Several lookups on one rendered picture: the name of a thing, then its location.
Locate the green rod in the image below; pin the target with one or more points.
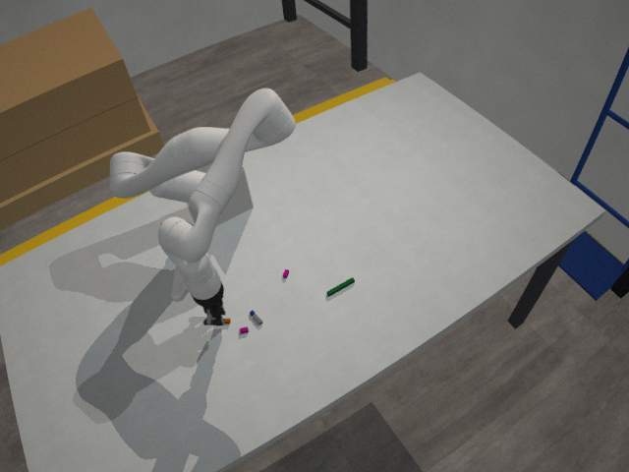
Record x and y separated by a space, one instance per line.
340 286

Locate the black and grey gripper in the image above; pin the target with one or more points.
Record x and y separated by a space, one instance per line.
212 317

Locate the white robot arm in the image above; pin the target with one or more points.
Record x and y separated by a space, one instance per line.
262 121

